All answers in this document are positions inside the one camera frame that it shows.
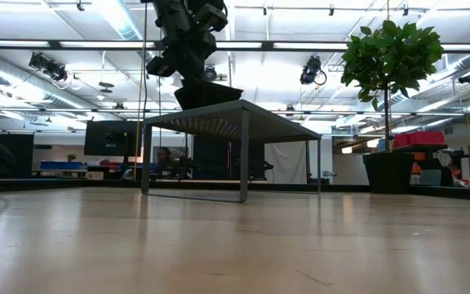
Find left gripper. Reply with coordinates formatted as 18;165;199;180
145;0;219;87

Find grey perforated metal stand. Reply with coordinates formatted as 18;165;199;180
140;99;323;204

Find black monitor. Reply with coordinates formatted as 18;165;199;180
83;120;143;158

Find white hanging sheet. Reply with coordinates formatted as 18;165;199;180
264;140;309;185

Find black ceiling spotlights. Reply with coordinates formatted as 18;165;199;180
28;51;69;82

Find blue tabletop crate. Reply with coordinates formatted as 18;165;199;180
39;160;88;172

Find green potted plant black pot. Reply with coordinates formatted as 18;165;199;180
340;20;445;195

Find red storage bins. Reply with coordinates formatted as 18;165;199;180
392;130;446;149

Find black shelf table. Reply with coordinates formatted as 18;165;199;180
392;142;470;188

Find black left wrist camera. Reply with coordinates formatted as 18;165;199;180
193;2;229;33

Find black camera with cable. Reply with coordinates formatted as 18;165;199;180
299;55;328;87

